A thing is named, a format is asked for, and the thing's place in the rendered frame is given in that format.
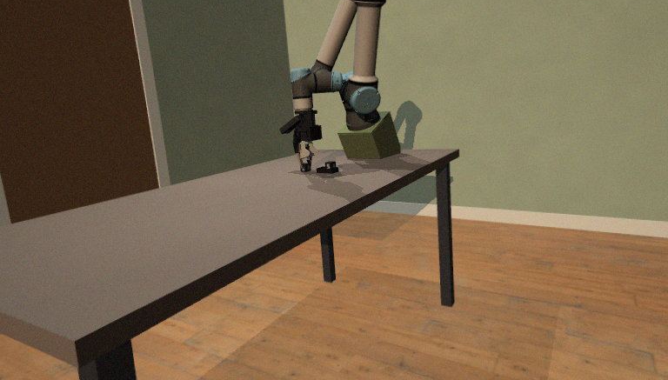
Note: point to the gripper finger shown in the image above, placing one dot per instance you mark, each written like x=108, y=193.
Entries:
x=313, y=151
x=300, y=150

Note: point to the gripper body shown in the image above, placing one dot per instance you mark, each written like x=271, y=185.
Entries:
x=308, y=120

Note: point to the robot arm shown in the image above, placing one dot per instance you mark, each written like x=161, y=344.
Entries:
x=358, y=87

